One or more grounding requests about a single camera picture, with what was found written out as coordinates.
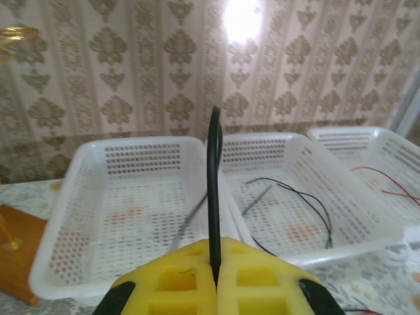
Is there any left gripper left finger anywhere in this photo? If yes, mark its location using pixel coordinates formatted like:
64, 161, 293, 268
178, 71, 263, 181
98, 238, 219, 315

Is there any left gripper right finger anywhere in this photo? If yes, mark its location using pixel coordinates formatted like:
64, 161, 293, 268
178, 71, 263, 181
217, 237, 344, 315

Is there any thin black cable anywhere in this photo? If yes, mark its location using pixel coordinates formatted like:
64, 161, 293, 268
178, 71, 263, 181
244, 177, 334, 249
169, 104, 226, 287

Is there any thin red cable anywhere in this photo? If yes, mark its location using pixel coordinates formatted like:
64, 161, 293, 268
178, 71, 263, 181
350, 165, 420, 201
381, 189, 420, 200
343, 306, 375, 315

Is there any white perforated plastic basket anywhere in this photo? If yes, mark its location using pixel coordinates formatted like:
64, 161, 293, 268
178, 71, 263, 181
29, 136, 238, 301
205, 132, 408, 267
308, 126, 420, 244

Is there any aluminium frame post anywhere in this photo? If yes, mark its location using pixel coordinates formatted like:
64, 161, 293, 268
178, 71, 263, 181
388, 83, 420, 140

